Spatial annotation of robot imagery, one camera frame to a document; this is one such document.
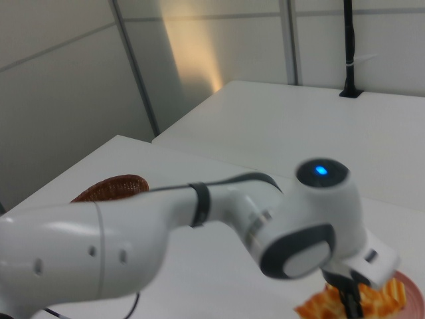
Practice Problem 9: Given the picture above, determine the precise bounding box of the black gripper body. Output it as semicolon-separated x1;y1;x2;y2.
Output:
321;264;363;294

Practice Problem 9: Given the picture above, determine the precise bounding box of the ridged toy bread roll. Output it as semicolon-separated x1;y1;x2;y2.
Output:
357;277;408;315

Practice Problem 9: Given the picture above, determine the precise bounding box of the braided toy bread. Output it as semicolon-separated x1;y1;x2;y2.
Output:
294;287;349;319

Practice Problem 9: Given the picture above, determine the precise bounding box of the pink plate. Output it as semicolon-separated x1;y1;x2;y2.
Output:
391;269;425;319

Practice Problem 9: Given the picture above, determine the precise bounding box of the brown woven basket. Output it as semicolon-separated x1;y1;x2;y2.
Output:
69;174;149;203

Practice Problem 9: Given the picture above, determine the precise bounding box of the black cable strap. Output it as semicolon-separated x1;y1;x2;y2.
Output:
188;181;211;229

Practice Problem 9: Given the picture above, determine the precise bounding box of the black camera pole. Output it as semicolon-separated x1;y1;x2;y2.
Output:
338;0;363;99

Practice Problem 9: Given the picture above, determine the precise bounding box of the grey partition post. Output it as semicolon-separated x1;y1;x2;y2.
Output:
285;0;300;86

